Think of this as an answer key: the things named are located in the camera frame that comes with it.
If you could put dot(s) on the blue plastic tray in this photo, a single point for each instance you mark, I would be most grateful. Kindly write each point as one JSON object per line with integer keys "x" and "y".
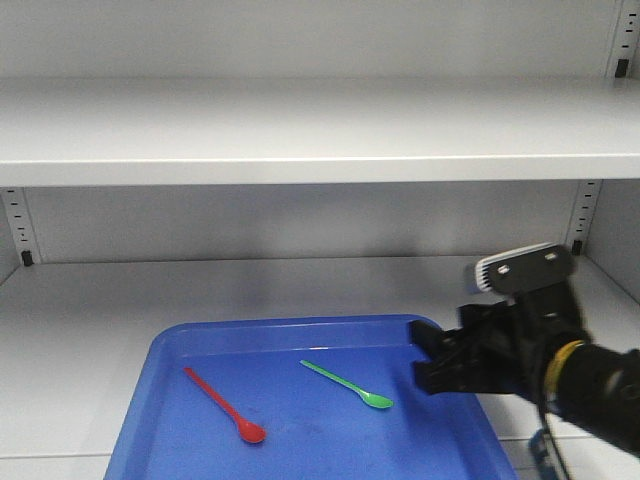
{"x": 316, "y": 428}

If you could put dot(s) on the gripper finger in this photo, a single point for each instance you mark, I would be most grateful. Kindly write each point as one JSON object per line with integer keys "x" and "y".
{"x": 443, "y": 377}
{"x": 437, "y": 344}

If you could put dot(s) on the red plastic spoon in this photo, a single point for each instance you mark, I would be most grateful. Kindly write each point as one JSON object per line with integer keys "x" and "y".
{"x": 248, "y": 431}

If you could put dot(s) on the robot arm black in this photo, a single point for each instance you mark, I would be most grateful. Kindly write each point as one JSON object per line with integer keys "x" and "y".
{"x": 594, "y": 388}

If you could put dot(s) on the green plastic spoon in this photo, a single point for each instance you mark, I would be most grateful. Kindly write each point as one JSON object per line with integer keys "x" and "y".
{"x": 370, "y": 399}

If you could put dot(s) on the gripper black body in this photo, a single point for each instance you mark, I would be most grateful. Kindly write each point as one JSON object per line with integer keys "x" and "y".
{"x": 510, "y": 344}

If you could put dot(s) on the white cabinet shelf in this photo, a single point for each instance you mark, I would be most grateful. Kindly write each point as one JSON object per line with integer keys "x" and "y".
{"x": 129, "y": 132}

